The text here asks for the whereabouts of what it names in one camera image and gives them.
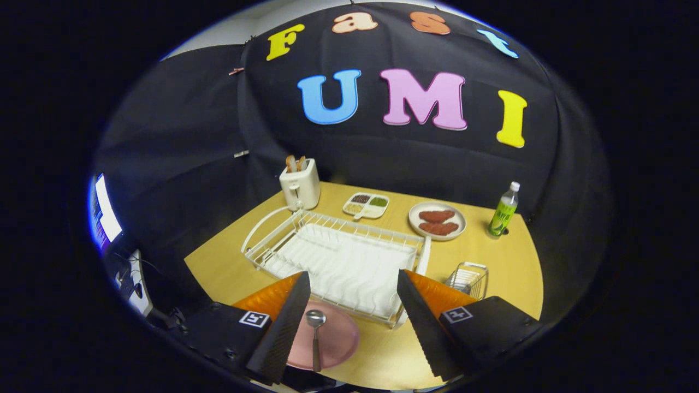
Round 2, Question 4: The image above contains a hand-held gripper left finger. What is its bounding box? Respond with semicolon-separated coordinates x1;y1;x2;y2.
175;271;312;386

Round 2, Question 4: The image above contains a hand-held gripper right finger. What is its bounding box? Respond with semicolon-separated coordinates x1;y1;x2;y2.
396;269;546;383

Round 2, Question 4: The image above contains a metal spoon with wooden handle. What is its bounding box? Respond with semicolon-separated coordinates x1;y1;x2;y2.
305;309;327;373

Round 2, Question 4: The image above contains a pink plate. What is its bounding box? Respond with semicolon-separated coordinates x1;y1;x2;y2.
287;299;361;372

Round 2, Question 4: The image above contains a metal wire basket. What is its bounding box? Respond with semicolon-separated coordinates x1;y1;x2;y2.
445;261;490;301

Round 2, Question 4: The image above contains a white wire dish rack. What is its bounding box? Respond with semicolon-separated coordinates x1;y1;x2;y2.
241;205;432;329

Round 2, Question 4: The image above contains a white plate with meat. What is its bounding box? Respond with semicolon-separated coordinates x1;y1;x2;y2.
408;201;467;241

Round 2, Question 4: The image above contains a white divided snack tray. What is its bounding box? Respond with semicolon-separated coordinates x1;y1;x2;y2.
342;192;390;221

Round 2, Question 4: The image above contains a green drink bottle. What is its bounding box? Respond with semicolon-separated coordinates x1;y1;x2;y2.
487;181;521;238

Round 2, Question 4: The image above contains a white toaster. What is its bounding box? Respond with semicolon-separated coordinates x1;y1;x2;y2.
279;158;321;211

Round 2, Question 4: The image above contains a computer monitor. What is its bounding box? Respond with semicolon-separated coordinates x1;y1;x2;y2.
87;173;123;254

